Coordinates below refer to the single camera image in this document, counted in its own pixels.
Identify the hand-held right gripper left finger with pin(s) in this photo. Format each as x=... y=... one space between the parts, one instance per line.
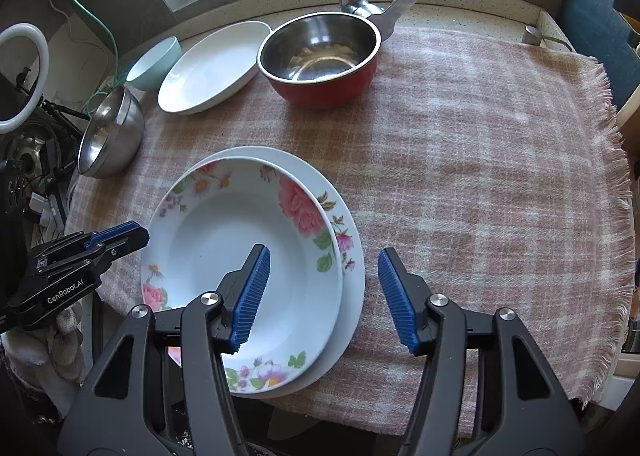
x=252 y=296

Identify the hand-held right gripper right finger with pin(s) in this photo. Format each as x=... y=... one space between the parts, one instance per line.
x=397 y=301

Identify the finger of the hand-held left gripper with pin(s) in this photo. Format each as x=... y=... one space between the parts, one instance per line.
x=117 y=235

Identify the large white plate grey print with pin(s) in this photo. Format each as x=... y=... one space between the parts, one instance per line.
x=351 y=301

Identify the floral print deep plate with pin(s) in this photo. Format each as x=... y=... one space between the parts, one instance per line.
x=210 y=241

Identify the stainless steel bowl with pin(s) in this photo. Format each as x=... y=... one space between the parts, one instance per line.
x=112 y=135

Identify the light blue bowl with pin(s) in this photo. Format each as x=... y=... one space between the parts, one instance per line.
x=155 y=65

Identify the plain white oval plate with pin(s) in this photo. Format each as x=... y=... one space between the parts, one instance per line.
x=212 y=68

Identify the red bowl steel interior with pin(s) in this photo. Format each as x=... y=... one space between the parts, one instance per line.
x=320 y=80

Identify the person's left hand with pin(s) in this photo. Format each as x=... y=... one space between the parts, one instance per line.
x=62 y=336

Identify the white charger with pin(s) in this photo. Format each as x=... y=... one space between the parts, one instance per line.
x=42 y=208

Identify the pink plaid cloth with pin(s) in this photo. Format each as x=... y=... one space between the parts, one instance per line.
x=475 y=160

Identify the small metal knob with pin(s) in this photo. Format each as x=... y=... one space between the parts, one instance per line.
x=532 y=35

